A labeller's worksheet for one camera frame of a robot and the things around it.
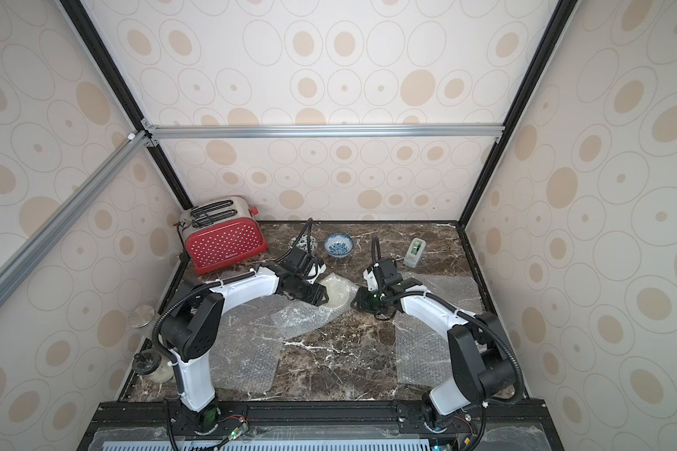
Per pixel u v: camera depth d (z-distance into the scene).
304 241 1.11
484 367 0.44
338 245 1.10
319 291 0.83
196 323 0.49
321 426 0.73
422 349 0.85
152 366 0.73
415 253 1.06
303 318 0.85
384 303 0.66
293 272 0.74
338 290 0.93
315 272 0.81
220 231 0.94
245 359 0.83
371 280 0.83
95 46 0.73
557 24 0.69
